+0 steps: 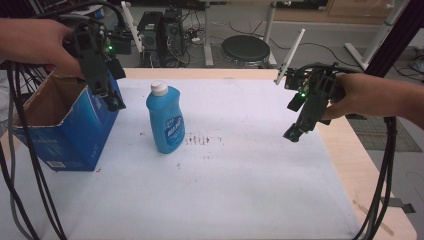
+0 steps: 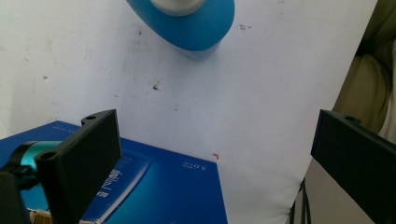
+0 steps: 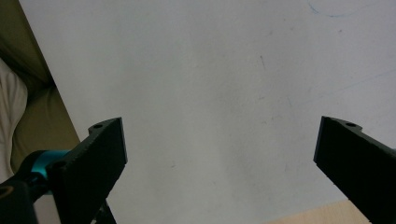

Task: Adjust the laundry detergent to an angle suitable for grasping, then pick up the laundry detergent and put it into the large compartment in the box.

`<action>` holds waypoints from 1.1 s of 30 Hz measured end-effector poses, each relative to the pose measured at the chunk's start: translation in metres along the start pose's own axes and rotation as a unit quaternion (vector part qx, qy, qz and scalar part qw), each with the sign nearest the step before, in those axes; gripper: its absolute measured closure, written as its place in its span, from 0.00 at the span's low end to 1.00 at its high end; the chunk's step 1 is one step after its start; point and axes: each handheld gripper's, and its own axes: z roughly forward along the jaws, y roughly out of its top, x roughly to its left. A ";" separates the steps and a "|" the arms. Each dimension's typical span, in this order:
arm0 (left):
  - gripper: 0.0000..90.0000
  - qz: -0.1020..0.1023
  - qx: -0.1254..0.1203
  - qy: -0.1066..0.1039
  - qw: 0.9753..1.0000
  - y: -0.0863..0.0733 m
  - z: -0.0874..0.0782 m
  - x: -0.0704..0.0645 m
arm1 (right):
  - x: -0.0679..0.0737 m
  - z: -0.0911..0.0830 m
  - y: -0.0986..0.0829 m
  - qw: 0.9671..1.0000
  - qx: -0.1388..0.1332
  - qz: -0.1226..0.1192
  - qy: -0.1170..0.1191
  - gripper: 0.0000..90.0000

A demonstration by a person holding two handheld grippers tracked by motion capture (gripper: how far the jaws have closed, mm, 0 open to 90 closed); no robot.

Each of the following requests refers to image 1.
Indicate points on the white desk leg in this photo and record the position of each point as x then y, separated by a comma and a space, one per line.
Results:
208, 36
270, 30

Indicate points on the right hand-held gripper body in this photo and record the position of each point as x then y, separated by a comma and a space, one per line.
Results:
315, 96

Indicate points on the blue cardboard box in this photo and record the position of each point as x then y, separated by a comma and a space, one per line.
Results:
73, 133

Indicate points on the black round stool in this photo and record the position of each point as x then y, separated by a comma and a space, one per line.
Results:
246, 49

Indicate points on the blue bottle with white cap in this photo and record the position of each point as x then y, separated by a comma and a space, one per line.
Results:
165, 116

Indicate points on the grey tape strip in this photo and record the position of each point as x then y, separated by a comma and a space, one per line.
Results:
400, 204

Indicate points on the person's left hand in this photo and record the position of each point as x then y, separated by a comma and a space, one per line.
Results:
43, 43

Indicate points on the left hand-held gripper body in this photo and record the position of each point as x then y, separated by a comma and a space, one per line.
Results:
95, 63

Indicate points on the black metal post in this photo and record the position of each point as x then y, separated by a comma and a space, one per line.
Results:
396, 36

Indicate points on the black computer tower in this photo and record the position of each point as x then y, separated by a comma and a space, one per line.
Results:
171, 36
150, 36

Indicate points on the white metal stand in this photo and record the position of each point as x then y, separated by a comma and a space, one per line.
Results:
380, 36

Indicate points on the person's right hand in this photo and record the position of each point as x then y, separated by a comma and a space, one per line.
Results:
350, 96

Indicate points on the white table mat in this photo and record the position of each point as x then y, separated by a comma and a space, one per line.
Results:
233, 183

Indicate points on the grey floor mat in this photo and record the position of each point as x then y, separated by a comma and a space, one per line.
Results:
390, 136

